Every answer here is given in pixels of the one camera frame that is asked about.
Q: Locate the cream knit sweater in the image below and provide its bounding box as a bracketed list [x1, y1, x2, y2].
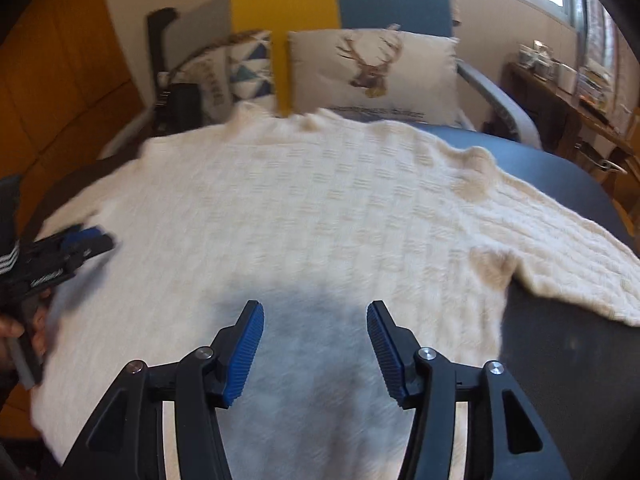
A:
[30, 107, 640, 480]

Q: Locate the white lace curtain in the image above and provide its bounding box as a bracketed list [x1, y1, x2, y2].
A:
[570, 0, 618, 86]

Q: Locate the triangle pattern pillow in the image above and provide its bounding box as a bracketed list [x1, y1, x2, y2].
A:
[157, 30, 276, 126]

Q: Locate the white canister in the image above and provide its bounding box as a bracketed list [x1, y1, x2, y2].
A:
[556, 62, 576, 93]

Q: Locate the dark wooden side table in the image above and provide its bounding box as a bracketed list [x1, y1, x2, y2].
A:
[507, 60, 640, 171]

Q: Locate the deer print pillow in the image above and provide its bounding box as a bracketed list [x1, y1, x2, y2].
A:
[287, 24, 461, 126]

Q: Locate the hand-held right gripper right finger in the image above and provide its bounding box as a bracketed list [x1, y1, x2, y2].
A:
[366, 300, 571, 480]

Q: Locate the person's left hand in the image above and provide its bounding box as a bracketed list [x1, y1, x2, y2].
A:
[0, 305, 48, 378]

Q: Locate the grey yellow blue sofa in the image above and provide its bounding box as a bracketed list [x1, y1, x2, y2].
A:
[100, 0, 543, 161]

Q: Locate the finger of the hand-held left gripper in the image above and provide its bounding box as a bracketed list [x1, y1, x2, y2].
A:
[56, 225, 87, 250]
[72, 227, 117, 263]

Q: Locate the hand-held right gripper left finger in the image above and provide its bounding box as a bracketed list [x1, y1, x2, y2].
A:
[60, 300, 266, 480]

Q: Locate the orange wooden wardrobe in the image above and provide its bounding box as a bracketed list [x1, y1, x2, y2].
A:
[0, 0, 151, 181]

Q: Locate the black handbag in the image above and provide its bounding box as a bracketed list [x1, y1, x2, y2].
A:
[152, 84, 203, 136]

